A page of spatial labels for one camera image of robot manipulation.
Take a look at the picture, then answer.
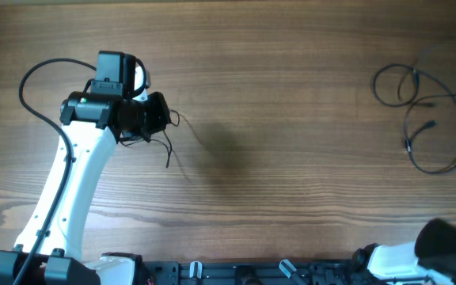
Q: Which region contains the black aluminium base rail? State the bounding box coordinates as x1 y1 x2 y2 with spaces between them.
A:
136 260 375 285

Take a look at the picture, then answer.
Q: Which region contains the black micro USB cable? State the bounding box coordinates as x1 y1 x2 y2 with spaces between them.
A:
119 108 181 169

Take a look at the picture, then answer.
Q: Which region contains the thin black cable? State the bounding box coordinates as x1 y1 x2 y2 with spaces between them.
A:
396 43 456 154

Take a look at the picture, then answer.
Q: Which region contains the left camera cable black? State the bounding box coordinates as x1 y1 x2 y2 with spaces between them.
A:
13 58 96 285

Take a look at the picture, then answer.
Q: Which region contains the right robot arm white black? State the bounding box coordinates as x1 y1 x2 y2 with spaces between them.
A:
350 218 456 285

